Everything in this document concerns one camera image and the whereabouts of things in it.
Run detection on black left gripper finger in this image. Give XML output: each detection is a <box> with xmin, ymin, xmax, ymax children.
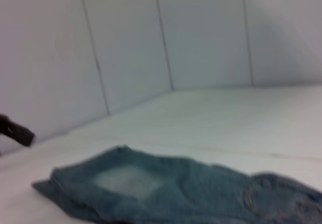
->
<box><xmin>0</xmin><ymin>113</ymin><xmax>35</xmax><ymax>148</ymax></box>

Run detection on blue denim shorts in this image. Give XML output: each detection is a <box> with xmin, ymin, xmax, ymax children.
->
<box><xmin>31</xmin><ymin>144</ymin><xmax>322</xmax><ymax>224</ymax></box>

